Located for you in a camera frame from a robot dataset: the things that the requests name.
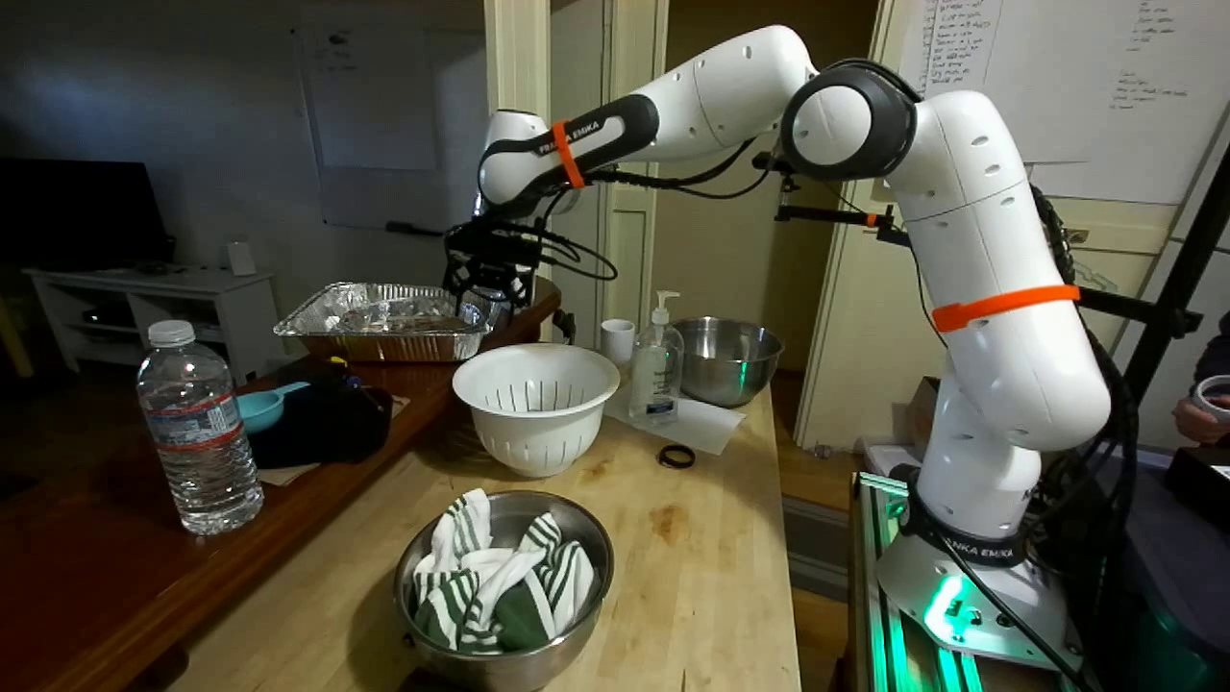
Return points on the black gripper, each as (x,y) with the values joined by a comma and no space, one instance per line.
(494,257)

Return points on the rectangular aluminium foil container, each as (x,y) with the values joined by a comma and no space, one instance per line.
(358,309)

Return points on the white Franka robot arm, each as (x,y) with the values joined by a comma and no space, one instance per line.
(986,257)

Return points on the white plastic colander bowl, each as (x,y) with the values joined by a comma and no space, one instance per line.
(535,409)

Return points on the white ceramic mug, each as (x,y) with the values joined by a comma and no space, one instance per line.
(618,340)

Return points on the clear soap dispenser bottle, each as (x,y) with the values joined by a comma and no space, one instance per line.
(656,366)

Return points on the black bundled object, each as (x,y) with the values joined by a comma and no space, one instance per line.
(328,418)

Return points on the white paper sheet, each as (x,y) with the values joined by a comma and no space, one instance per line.
(695,421)

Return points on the large empty steel bowl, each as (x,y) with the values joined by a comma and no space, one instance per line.
(722,366)

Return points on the teal measuring cup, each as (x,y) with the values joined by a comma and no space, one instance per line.
(262,404)

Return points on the green white striped cloth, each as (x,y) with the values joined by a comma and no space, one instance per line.
(499,581)

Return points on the clear plastic water bottle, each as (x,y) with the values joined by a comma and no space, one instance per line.
(197,435)

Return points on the white television stand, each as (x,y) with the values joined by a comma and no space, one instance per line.
(166,309)

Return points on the steel bowl holding cloth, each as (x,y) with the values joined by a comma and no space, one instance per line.
(506,667)

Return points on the black television screen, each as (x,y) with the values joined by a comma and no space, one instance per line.
(82,214)

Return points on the dark brown wooden table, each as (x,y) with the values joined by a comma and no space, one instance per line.
(79,580)

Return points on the aluminium robot mounting base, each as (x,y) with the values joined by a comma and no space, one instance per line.
(954,609)

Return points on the seated person dark clothes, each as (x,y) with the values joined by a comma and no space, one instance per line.
(1213,403)

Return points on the white wall whiteboard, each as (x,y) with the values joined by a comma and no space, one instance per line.
(1090,90)

